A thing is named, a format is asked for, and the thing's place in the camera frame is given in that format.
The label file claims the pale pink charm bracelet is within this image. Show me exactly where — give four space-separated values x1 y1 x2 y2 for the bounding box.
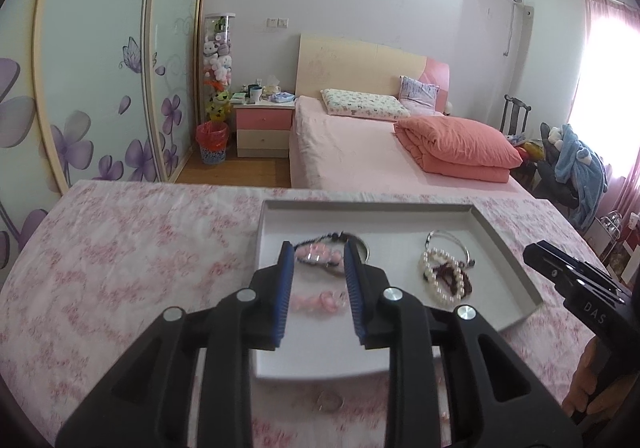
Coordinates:
292 290 351 316

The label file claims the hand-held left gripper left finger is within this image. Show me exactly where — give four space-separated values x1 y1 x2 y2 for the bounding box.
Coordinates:
55 240 296 448

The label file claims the grey office chair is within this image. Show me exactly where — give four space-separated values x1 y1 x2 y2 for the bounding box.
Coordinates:
537 123 581 209

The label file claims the person's right hand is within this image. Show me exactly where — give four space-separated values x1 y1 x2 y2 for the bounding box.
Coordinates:
561 335 611 421

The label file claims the thin silver bangle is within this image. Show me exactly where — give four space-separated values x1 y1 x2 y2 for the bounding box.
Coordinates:
425 229 476 269

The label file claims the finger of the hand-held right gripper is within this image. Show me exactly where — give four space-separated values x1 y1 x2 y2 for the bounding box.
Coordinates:
523 240 628 301

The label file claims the yellow plush toy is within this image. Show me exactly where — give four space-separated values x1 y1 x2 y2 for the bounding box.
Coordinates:
206 90 232 123

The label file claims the floral print pillow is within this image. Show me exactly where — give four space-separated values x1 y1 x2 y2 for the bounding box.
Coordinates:
320 88 412 121

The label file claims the red trash bin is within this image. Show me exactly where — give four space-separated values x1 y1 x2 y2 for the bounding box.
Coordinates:
196 122 230 165

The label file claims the small lilac patterned cushion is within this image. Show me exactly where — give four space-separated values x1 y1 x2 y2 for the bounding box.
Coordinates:
398 76 441 113

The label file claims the grey cardboard tray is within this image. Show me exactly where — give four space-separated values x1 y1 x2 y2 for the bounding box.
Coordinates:
252 199 545 381

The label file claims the pink floral tablecloth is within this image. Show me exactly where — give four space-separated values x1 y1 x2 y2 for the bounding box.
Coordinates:
0 180 640 448

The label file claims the small silver ring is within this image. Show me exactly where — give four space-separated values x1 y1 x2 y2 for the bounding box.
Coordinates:
314 390 343 413

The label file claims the pink stone black cord bracelet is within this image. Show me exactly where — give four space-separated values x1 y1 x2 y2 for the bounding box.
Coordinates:
292 230 353 273

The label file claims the dark red bead necklace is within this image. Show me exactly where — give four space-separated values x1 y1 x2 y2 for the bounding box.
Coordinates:
430 263 473 301

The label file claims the pink and beige nightstand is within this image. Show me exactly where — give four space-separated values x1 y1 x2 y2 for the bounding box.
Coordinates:
231 95 296 159

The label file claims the floral sliding door wardrobe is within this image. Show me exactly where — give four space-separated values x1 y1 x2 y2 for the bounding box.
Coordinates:
0 0 213 273

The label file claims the blue plush robe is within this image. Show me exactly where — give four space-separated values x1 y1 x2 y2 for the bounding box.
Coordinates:
555 124 608 231

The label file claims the clear plush toy tube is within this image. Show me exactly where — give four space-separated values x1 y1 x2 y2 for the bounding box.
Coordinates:
201 14 236 123

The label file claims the air conditioner pipe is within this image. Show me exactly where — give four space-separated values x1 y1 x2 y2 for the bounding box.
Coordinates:
502 2 517 57

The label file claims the colourful toy heap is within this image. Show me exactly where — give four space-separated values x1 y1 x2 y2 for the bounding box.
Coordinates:
509 134 545 163

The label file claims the beige and pink headboard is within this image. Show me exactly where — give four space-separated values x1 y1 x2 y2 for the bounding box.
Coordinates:
295 32 451 116

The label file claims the silver cuff bracelet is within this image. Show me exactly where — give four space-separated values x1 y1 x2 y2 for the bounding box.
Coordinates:
350 234 372 273

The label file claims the bed with pink sheet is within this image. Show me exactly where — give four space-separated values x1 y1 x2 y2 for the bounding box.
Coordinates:
289 95 536 201

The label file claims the white pearl necklace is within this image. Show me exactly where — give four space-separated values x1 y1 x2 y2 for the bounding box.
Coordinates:
419 248 466 306

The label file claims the dark wooden chair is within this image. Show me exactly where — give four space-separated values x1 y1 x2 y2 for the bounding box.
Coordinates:
502 95 531 135

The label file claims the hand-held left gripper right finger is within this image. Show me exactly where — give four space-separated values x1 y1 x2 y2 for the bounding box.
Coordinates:
343 242 583 448

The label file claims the folded salmon quilt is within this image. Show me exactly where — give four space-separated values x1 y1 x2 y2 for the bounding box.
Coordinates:
393 115 524 183

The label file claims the pink curtain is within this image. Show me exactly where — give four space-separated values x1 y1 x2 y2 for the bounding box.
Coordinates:
582 0 640 229

